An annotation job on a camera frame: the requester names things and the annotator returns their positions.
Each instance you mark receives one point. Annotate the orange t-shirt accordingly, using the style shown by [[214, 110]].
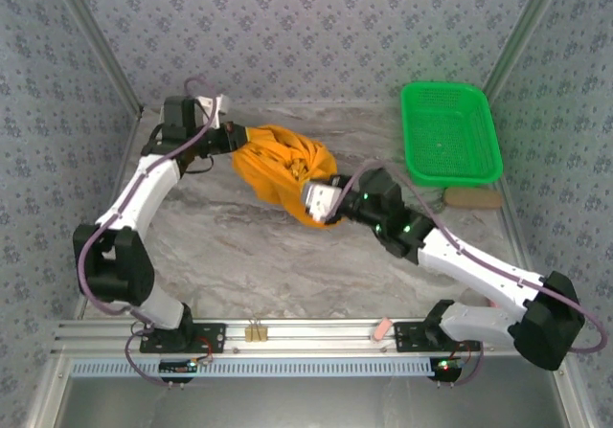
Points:
[[273, 160]]

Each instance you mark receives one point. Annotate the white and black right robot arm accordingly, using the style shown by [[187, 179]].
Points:
[[474, 270]]

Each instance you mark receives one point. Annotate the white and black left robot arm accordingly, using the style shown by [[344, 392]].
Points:
[[143, 193]]

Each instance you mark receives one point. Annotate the tan oval stone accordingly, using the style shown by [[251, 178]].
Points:
[[471, 198]]

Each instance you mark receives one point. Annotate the green plastic basket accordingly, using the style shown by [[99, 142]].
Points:
[[450, 126]]

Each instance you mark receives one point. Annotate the pink eraser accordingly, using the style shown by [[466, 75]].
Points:
[[381, 330]]

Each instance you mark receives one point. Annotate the brass binder clip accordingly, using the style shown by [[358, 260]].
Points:
[[257, 334]]

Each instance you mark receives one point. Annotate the aluminium frame post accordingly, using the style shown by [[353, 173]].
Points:
[[523, 28], [101, 42]]

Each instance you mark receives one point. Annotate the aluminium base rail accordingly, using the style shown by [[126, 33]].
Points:
[[311, 334]]

